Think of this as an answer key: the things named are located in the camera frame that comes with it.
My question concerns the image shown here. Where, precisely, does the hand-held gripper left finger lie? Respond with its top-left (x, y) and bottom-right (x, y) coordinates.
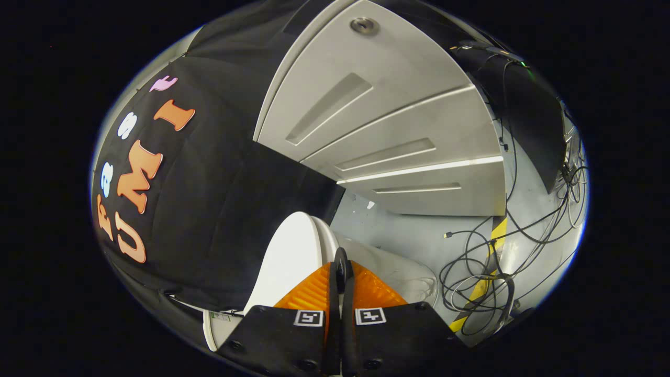
top-left (216, 247), bottom-right (342, 377)

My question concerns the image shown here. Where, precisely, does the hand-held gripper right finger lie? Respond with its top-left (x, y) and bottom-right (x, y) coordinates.
top-left (341, 247), bottom-right (472, 377)

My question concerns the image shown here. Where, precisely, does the black backdrop cloth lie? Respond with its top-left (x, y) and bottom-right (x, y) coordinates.
top-left (92, 0), bottom-right (347, 336)

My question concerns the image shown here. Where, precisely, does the yellow black floor tape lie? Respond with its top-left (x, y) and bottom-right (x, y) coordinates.
top-left (449, 216), bottom-right (509, 334)

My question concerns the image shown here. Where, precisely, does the white drawer cabinet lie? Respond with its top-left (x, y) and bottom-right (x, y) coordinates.
top-left (253, 0), bottom-right (507, 217)

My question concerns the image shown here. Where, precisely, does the dark hanging cloth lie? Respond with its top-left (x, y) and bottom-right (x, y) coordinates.
top-left (450, 41), bottom-right (567, 194)

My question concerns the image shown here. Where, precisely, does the round metal cabinet lock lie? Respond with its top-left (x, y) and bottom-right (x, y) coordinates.
top-left (350, 17), bottom-right (381, 36)

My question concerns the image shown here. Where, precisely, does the tangle of black cables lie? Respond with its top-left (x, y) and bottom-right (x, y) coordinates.
top-left (439, 45), bottom-right (590, 337)

